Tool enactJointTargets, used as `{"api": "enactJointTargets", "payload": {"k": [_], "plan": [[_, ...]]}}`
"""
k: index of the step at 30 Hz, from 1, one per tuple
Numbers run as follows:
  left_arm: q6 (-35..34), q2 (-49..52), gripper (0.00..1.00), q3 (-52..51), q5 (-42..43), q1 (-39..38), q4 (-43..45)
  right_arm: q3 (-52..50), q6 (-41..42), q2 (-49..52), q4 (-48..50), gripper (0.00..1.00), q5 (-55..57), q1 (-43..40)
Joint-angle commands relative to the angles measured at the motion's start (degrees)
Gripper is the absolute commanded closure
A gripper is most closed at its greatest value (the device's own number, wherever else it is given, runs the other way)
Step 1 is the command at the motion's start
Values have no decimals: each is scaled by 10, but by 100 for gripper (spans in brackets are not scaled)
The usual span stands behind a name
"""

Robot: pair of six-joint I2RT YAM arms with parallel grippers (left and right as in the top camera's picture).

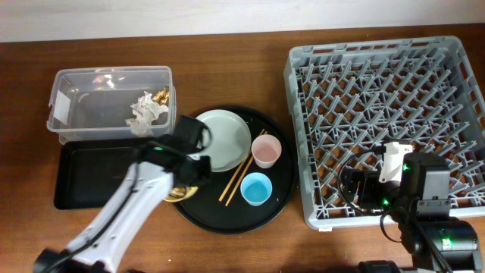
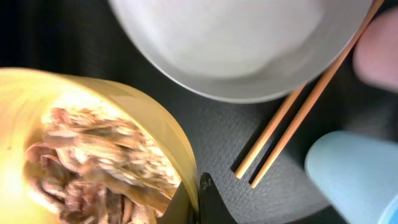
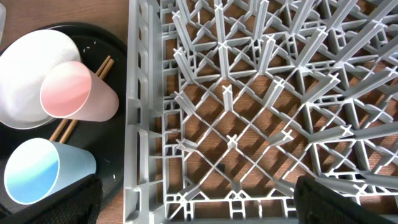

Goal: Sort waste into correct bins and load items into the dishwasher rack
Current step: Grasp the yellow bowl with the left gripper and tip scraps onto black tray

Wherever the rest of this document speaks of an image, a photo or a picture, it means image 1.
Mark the white tissue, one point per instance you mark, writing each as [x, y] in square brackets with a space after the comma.
[145, 111]

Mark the yellow bowl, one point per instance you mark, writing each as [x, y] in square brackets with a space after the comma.
[191, 191]

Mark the pink plastic cup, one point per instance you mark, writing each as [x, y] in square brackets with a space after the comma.
[266, 149]

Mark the wooden chopstick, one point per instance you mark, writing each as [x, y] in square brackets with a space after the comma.
[239, 179]
[229, 184]

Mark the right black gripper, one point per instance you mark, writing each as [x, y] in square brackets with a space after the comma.
[367, 179]

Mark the round black serving tray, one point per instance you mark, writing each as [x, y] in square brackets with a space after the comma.
[207, 212]

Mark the blue plastic cup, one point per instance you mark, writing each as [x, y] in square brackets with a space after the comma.
[256, 188]

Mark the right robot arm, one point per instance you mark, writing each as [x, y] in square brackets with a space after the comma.
[419, 204]

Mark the clear plastic waste bin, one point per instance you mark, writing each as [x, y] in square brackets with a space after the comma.
[94, 103]

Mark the wooden chopstick right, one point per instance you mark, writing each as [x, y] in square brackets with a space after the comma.
[239, 179]

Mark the black rectangular tray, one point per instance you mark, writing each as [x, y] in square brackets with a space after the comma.
[90, 171]

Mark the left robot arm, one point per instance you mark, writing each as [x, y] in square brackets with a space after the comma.
[172, 160]

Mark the grey round plate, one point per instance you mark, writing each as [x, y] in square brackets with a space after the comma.
[230, 139]

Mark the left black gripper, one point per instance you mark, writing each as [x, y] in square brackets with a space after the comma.
[208, 162]

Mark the grey dishwasher rack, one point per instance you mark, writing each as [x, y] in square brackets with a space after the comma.
[346, 98]

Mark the food scraps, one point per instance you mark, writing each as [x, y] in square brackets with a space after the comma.
[178, 192]

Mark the gold foil wrapper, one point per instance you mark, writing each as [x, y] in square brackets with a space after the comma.
[162, 96]

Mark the wooden chopstick left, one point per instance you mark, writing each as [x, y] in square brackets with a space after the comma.
[229, 184]

